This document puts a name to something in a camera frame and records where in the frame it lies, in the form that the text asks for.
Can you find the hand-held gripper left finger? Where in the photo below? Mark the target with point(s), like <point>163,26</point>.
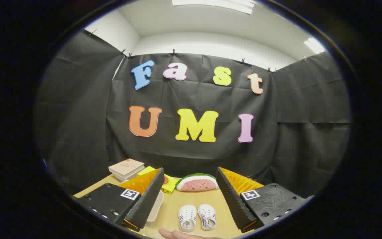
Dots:
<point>148,202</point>

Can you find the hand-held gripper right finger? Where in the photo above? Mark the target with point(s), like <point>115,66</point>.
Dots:
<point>232,202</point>

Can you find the cream fabric storage box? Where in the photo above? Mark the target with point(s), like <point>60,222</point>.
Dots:
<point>156,205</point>

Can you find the white shoe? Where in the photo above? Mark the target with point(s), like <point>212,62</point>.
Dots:
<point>207,215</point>
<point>187,215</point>

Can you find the yellow book red circle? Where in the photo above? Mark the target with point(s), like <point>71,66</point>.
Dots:
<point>169,186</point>

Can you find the watermelon slice plush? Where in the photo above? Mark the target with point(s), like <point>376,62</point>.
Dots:
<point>197,183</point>

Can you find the beige book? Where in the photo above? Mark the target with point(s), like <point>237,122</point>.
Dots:
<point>126,167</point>

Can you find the small ceiling light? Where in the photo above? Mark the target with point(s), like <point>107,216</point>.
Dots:
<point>314,45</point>

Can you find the long ceiling light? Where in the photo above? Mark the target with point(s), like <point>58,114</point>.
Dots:
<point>214,5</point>

